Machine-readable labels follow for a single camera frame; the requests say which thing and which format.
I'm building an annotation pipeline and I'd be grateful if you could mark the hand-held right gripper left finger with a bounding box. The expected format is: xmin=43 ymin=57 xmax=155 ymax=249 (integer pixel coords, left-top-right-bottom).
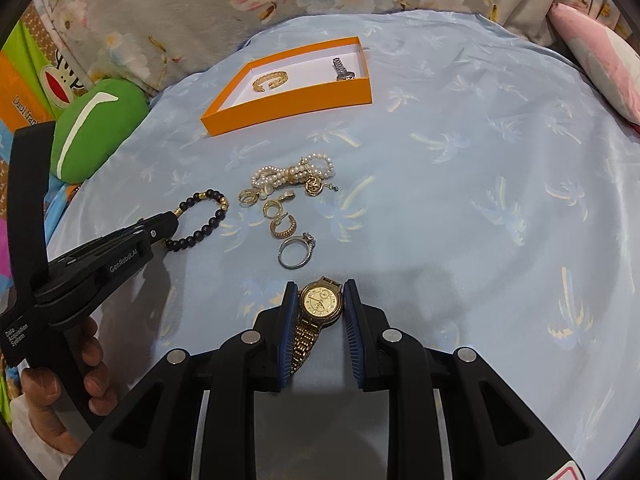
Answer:
xmin=59 ymin=281 xmax=301 ymax=480

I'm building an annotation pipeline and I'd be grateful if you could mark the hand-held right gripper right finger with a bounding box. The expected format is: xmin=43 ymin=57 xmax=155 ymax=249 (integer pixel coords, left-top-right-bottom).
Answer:
xmin=341 ymin=280 xmax=586 ymax=480

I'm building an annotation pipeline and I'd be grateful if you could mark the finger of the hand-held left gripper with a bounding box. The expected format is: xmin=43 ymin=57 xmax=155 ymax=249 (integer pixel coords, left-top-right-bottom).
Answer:
xmin=32 ymin=237 xmax=168 ymax=311
xmin=47 ymin=210 xmax=182 ymax=281

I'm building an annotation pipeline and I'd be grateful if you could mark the gold wristwatch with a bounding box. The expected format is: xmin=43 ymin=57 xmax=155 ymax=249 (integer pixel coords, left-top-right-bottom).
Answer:
xmin=290 ymin=275 xmax=346 ymax=375

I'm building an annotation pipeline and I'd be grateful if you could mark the black bead bracelet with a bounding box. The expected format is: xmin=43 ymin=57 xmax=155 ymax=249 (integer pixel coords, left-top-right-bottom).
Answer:
xmin=165 ymin=189 xmax=231 ymax=253

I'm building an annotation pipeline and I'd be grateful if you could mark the silver ring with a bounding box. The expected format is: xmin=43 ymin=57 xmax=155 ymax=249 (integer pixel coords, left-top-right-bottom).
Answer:
xmin=278 ymin=232 xmax=316 ymax=267

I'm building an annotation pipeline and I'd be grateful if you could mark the wide gold hoop earring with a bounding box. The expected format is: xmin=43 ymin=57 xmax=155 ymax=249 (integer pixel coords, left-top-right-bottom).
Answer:
xmin=270 ymin=215 xmax=297 ymax=240

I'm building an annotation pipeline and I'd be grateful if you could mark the white pearl bracelet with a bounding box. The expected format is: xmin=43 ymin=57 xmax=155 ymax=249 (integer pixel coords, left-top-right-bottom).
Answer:
xmin=251 ymin=152 xmax=346 ymax=197

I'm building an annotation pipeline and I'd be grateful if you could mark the orange shallow box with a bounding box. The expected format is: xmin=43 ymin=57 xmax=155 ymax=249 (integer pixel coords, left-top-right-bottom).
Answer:
xmin=200 ymin=36 xmax=373 ymax=137

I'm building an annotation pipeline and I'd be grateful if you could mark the person's left hand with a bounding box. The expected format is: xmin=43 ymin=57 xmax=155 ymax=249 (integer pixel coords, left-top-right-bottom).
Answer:
xmin=19 ymin=317 xmax=118 ymax=456

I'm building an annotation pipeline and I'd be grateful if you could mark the green plush cushion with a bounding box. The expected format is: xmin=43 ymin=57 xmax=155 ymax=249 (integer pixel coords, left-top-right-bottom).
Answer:
xmin=51 ymin=80 xmax=150 ymax=183

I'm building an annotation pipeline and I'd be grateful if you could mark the colourful cartoon printed cloth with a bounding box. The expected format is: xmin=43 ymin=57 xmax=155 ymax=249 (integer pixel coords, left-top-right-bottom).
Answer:
xmin=0 ymin=0 xmax=96 ymax=241

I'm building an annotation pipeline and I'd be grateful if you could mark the grey floral blanket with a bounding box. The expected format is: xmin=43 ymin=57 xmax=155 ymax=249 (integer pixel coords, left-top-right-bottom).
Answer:
xmin=30 ymin=0 xmax=621 ymax=96

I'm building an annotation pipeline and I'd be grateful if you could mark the silver wristwatch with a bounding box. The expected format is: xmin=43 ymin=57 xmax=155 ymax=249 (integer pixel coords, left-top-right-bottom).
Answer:
xmin=331 ymin=56 xmax=356 ymax=82

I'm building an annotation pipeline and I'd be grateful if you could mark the pink and white pillow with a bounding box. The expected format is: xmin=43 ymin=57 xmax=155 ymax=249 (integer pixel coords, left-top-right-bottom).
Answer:
xmin=547 ymin=2 xmax=640 ymax=126

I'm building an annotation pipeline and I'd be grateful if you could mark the gold braided bracelet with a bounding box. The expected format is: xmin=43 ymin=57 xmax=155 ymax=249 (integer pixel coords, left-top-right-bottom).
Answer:
xmin=252 ymin=71 xmax=288 ymax=93

